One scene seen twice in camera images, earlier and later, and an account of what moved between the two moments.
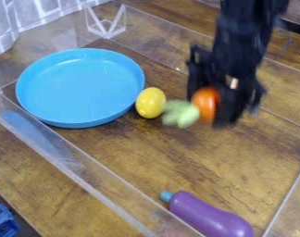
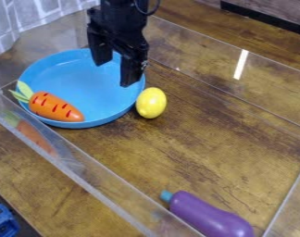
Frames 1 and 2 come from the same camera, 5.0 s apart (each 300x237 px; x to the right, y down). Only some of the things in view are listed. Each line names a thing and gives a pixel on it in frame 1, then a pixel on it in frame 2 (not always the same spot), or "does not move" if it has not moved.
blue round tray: [76, 88] does not move
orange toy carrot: [208, 100] → [48, 104]
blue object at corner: [5, 223] does not move
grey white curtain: [17, 15] does not move
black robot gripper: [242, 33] → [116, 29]
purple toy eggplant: [209, 221] does not move
